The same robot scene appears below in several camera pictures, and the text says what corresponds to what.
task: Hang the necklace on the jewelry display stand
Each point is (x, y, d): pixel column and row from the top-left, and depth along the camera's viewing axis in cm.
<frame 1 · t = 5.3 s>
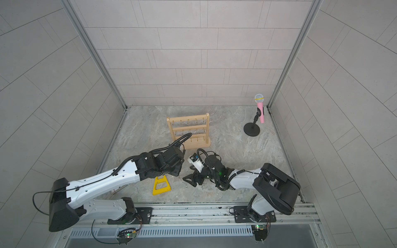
left hand: (182, 166, 76), fingers closed
right hand: (188, 175, 79), fingers open
wooden jewelry display stand: (198, 125, 86), point 18 cm above the table
pink toy microphone: (259, 99, 88), point 26 cm above the table
black microphone stand: (252, 129, 105), on the table

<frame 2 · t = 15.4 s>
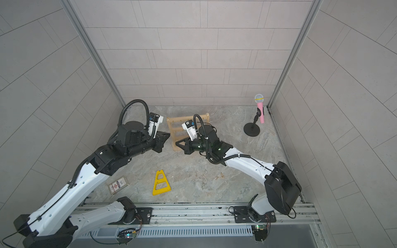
left hand: (172, 134, 66), fingers closed
right hand: (176, 145, 72), fingers closed
the named things where they were.

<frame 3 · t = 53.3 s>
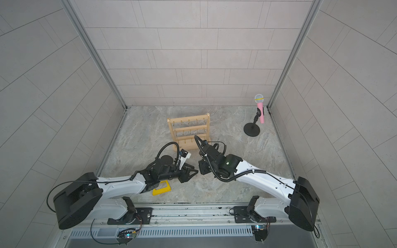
left hand: (197, 171, 78), fingers open
right hand: (200, 165, 77), fingers closed
the named things where they were.

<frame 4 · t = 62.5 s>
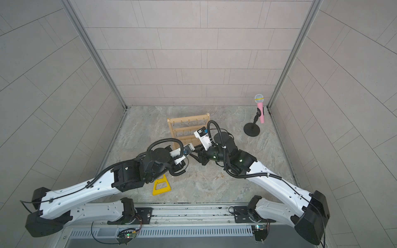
left hand: (188, 148, 66), fingers closed
right hand: (190, 153, 67), fingers open
the named things where they were.

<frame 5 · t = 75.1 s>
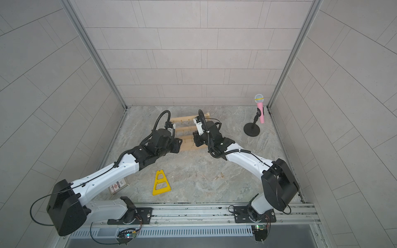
left hand: (183, 139, 80), fingers open
right hand: (193, 133, 82), fingers closed
the named things where they were.

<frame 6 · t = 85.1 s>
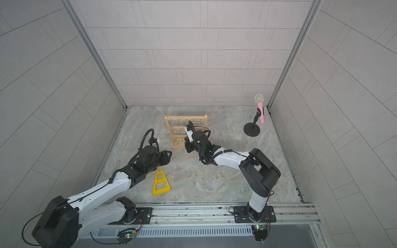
left hand: (173, 152, 84), fingers open
right hand: (185, 138, 87), fingers closed
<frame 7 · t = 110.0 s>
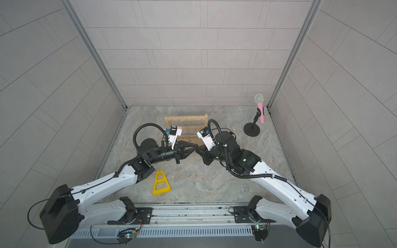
left hand: (198, 149, 64), fingers closed
right hand: (196, 151, 68), fingers closed
